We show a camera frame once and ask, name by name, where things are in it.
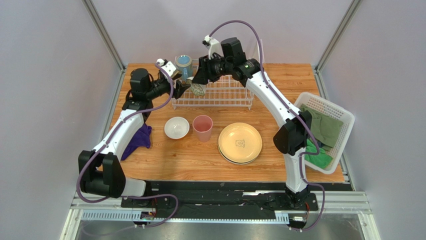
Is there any blue butterfly mug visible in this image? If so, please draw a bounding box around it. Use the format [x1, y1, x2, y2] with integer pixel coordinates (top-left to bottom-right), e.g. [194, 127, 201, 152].
[175, 55, 194, 81]

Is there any small white cup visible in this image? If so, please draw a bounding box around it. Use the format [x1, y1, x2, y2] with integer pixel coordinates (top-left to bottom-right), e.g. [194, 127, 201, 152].
[185, 76, 206, 97]

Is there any orange bowl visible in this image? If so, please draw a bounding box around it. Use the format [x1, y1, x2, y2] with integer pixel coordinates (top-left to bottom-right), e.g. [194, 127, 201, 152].
[164, 116, 190, 140]

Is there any pink plastic cup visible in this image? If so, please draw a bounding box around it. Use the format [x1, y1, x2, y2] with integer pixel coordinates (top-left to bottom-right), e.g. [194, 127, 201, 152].
[192, 115, 213, 143]

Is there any yellow plate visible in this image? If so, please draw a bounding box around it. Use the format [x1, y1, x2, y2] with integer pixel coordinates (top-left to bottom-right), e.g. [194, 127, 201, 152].
[217, 122, 263, 151]

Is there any white green-rimmed plate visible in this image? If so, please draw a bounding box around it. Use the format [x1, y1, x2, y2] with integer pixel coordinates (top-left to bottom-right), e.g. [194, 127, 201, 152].
[218, 146, 261, 165]

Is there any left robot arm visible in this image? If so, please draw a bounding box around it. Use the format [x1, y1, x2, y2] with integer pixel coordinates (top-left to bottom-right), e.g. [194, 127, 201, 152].
[76, 66, 189, 204]

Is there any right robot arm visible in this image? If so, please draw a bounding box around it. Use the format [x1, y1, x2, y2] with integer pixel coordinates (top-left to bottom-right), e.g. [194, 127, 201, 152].
[193, 35, 312, 209]

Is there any purple cloth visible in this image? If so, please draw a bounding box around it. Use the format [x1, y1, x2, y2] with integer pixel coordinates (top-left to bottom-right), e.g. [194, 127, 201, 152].
[120, 123, 152, 161]

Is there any white plastic basket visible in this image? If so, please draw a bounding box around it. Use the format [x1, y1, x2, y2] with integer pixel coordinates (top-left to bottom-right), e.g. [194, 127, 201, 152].
[273, 91, 356, 175]

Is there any olive green towel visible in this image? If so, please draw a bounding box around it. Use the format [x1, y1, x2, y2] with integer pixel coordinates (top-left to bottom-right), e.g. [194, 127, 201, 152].
[300, 104, 344, 151]

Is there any bright green towel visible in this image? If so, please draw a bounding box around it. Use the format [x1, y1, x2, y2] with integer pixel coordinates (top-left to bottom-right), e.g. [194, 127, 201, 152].
[304, 139, 333, 169]

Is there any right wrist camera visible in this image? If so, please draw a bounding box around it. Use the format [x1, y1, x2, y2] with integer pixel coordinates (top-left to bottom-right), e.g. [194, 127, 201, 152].
[202, 35, 222, 60]

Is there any white wire dish rack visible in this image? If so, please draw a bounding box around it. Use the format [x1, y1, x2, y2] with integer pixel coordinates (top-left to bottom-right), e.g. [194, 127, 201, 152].
[172, 37, 260, 109]

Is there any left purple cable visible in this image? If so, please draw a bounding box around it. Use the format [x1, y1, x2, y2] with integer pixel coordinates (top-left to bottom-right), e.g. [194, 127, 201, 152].
[75, 63, 179, 231]

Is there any purple cable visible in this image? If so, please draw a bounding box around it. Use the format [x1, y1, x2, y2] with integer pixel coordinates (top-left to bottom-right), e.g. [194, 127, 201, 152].
[75, 63, 179, 231]
[207, 19, 326, 233]

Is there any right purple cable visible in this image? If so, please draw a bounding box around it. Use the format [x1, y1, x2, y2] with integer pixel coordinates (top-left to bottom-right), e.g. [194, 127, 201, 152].
[207, 19, 326, 233]

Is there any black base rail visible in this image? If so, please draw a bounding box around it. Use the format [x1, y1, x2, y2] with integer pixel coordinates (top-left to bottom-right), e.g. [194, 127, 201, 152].
[116, 179, 354, 222]

